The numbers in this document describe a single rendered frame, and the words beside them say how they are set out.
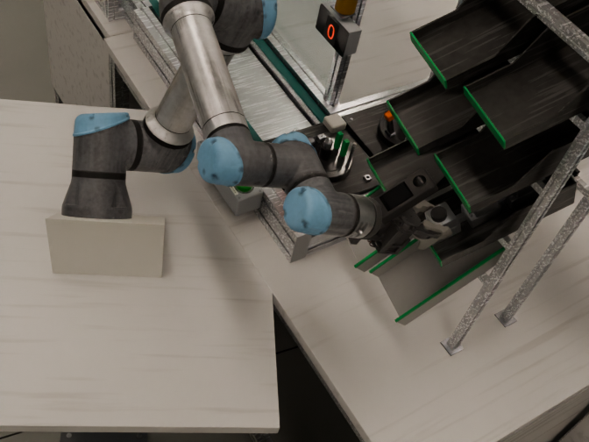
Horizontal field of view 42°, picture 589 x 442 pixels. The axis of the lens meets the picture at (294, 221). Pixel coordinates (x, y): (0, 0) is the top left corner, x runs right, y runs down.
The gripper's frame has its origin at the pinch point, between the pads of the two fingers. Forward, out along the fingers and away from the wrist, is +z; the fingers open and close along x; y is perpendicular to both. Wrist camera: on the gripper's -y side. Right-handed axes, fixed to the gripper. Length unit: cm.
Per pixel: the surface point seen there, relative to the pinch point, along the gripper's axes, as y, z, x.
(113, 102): 69, -6, -109
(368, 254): 23.2, 6.5, -10.9
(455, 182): -9.0, -5.3, 0.1
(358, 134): 19, 24, -49
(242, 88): 32, 7, -78
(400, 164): 2.3, 2.8, -17.4
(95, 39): 58, -12, -125
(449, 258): 3.7, 0.6, 6.7
